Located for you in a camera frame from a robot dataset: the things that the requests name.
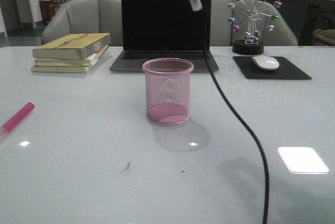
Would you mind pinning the pink highlighter pen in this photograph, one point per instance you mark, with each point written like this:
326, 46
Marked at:
14, 120

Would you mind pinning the pink mesh pen holder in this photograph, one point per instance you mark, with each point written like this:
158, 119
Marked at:
167, 90

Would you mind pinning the grey open laptop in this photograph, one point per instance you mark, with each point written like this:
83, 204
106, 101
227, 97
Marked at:
164, 29

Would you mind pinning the right grey armchair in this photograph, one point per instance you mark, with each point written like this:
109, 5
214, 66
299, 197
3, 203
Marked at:
221, 33

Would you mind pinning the grey armchair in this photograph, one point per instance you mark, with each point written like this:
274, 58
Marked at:
221, 33
86, 16

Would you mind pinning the ferris wheel desk ornament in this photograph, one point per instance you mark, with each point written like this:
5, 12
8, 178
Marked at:
253, 12

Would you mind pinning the left grey armchair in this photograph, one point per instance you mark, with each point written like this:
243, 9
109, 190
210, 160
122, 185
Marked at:
86, 16

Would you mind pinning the white computer mouse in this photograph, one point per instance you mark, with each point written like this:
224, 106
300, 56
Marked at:
265, 63

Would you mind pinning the middle cream book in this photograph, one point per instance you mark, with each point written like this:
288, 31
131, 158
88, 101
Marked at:
90, 61

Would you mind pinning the top yellow book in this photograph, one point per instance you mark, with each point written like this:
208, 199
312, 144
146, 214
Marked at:
73, 46

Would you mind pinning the red trash bin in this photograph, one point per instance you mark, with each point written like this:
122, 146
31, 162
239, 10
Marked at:
47, 9

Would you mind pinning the black mouse pad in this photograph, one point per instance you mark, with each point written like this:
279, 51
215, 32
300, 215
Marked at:
285, 71

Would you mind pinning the brown cushioned seat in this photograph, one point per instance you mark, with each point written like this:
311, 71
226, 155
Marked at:
323, 37

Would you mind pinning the bottom pale book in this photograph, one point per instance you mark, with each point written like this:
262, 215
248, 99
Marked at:
60, 69

